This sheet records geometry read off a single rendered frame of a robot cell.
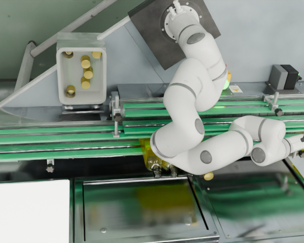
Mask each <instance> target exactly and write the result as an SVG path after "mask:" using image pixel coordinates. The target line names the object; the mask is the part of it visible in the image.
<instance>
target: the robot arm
mask: <svg viewBox="0 0 304 243"><path fill-rule="evenodd" d="M173 3H174V6H175V8H174V9H173V8H172V7H169V10H170V12H169V13H168V14H167V16H166V19H165V30H166V32H167V34H168V35H169V37H171V38H172V39H175V40H176V41H177V42H178V44H179V46H180V47H181V49H182V50H183V52H184V54H185V55H186V57H187V59H185V60H184V61H183V62H182V63H181V64H180V65H179V67H178V69H177V71H176V72H175V74H174V76H173V78H172V80H171V82H170V84H169V86H168V87H167V89H166V91H165V94H164V98H163V103H164V106H165V108H166V109H167V111H168V113H169V115H170V117H171V119H172V122H170V123H169V124H167V125H165V126H163V127H161V128H159V129H157V130H156V131H155V132H153V134H152V136H151V138H150V146H151V149H152V151H153V152H154V154H155V155H156V156H158V157H159V158H161V159H162V160H164V161H166V162H168V163H170V164H172V165H174V166H176V167H178V168H180V169H182V170H184V171H186V172H189V173H191V174H194V175H203V174H206V173H208V172H211V171H214V170H217V169H220V168H223V167H225V166H227V165H229V164H231V163H233V162H234V161H236V160H238V159H240V158H242V157H245V156H247V155H248V154H249V153H250V157H251V159H252V161H253V162H254V163H255V164H256V165H258V166H267V165H269V164H272V163H274V162H277V161H279V160H282V159H284V158H287V157H288V156H289V155H290V153H293V152H295V151H298V150H301V149H304V135H303V134H300V135H295V136H291V137H288V138H284V136H285V133H286V126H285V124H284V122H282V121H279V120H274V119H269V118H262V117H257V116H251V115H248V116H243V117H241V118H238V119H236V120H234V121H233V122H232V123H231V125H230V127H229V130H228V131H227V132H225V133H222V134H220V135H217V136H214V137H212V138H210V139H207V140H205V141H203V142H201V141H202V139H203V138H204V133H205V130H204V125H203V123H202V121H201V119H200V117H199V115H198V113H197V111H198V112H202V111H206V110H208V109H210V108H212V107H213V106H214V105H215V104H216V103H217V101H218V99H219V97H220V95H221V93H222V90H223V88H224V85H225V82H226V80H227V76H228V71H227V68H226V65H225V63H224V61H223V58H222V56H221V53H220V51H219V49H218V46H217V44H216V42H215V40H214V38H213V36H212V35H211V34H210V33H208V32H206V30H205V29H204V28H203V27H202V26H201V25H200V23H199V17H198V14H197V12H196V11H195V10H194V9H193V8H191V7H189V6H185V5H182V6H180V3H179V2H178V0H174V1H173ZM253 139H254V140H258V141H261V142H260V143H257V144H255V145H254V146H253Z"/></svg>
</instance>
